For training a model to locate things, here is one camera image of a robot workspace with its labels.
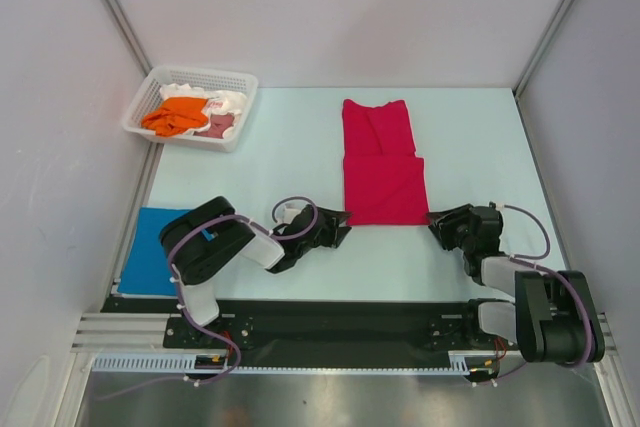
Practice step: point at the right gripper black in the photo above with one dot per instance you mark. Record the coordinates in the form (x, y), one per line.
(443, 222)

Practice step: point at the white slotted cable duct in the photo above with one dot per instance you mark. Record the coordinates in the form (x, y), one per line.
(456, 363)

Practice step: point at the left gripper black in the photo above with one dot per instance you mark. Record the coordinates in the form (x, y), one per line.
(333, 233)

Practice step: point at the aluminium frame post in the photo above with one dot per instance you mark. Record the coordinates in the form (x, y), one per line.
(551, 30)
(131, 40)

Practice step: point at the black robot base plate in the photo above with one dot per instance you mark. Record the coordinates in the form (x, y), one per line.
(148, 306)

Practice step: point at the white t shirt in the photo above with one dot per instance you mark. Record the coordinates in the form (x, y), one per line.
(219, 102)

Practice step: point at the white plastic basket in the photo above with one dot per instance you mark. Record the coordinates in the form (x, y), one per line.
(148, 99)

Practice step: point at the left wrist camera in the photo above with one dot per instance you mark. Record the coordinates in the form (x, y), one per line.
(287, 213)

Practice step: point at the left aluminium frame post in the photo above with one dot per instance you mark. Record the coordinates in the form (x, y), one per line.
(131, 40)

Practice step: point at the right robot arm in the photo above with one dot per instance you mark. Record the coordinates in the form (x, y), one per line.
(550, 316)

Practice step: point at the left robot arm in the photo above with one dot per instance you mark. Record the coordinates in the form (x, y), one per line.
(200, 243)

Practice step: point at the red t shirt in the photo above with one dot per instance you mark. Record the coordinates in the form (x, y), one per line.
(384, 177)

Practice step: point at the maroon t shirt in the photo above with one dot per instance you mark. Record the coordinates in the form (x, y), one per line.
(219, 124)

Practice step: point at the right aluminium frame post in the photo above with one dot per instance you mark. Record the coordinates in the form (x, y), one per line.
(551, 30)

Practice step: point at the folded blue t shirt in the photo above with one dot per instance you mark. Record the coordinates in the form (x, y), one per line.
(145, 273)

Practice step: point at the orange t shirt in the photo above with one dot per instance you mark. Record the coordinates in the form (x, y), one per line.
(177, 116)

